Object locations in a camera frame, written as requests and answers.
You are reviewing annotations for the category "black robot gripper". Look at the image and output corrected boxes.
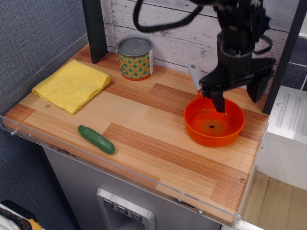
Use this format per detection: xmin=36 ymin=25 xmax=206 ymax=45
xmin=199 ymin=34 xmax=276 ymax=113

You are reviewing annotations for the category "red pan with grey handle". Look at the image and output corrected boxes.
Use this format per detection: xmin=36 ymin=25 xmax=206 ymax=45
xmin=183 ymin=63 xmax=246 ymax=147

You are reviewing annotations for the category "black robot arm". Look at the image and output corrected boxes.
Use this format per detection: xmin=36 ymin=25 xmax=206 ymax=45
xmin=199 ymin=0 xmax=276 ymax=113

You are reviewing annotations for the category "white ribbed appliance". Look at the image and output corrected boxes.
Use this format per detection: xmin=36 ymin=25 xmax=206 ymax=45
xmin=255 ymin=86 xmax=307 ymax=190

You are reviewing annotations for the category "patterned tin can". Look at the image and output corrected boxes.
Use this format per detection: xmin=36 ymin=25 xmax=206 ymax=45
xmin=114 ymin=35 xmax=154 ymax=81

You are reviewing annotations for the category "green toy cucumber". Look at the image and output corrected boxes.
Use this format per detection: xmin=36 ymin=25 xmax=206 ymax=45
xmin=77 ymin=125 xmax=115 ymax=154

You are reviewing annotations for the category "yellow folded cloth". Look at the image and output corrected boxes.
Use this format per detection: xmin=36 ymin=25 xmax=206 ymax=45
xmin=32 ymin=60 xmax=111 ymax=114

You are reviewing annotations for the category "grey cabinet with dispenser panel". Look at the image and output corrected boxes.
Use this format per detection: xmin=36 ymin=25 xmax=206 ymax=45
xmin=44 ymin=147 xmax=222 ymax=230

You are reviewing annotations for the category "yellow object at corner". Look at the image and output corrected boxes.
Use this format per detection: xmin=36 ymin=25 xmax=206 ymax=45
xmin=27 ymin=219 xmax=44 ymax=230

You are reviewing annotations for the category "black right upright post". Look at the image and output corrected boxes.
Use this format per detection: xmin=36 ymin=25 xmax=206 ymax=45
xmin=262 ymin=0 xmax=307 ymax=115

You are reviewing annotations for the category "black braided cable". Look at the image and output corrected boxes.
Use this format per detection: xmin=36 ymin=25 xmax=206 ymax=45
xmin=133 ymin=0 xmax=204 ymax=33

